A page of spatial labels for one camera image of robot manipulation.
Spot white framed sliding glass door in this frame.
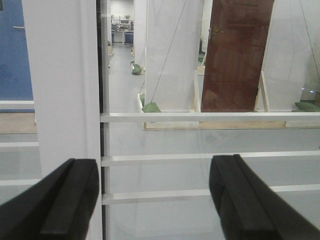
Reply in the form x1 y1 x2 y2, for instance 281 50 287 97
100 0 320 240

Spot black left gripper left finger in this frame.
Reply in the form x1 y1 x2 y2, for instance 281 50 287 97
0 158 100 240

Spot blue door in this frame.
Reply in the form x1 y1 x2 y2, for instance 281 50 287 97
0 0 34 101

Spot white door frame post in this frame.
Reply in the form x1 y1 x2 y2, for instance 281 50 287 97
22 0 101 176

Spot dark red wooden door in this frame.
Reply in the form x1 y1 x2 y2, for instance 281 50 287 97
201 0 274 113

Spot far green sandbag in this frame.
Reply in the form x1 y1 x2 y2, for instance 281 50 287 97
142 102 162 113

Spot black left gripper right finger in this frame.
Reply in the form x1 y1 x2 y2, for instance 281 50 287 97
208 154 320 240

